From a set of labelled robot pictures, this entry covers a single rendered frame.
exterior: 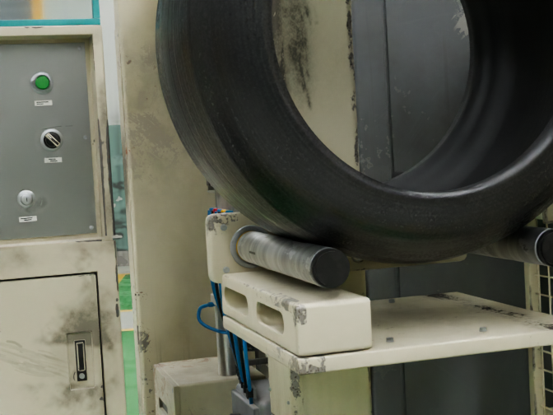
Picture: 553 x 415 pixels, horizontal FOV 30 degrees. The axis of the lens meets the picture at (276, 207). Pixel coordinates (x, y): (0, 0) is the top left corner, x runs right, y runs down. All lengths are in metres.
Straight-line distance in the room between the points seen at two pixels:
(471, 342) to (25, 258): 0.87
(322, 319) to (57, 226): 0.81
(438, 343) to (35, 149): 0.90
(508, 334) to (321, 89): 0.49
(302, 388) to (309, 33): 0.52
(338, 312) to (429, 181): 0.38
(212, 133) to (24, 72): 0.75
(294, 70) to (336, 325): 0.49
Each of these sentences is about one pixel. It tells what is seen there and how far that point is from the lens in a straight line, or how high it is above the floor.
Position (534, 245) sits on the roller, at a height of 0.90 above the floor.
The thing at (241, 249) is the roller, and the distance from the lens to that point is 1.43.
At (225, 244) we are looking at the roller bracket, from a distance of 1.46.
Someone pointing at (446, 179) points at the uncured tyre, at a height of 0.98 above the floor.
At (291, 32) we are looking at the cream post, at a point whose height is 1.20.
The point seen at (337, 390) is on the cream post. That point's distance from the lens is 1.56.
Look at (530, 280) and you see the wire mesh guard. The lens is 1.69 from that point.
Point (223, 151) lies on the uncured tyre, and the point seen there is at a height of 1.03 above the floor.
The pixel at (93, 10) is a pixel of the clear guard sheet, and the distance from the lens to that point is 1.85.
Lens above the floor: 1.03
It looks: 3 degrees down
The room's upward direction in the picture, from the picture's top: 3 degrees counter-clockwise
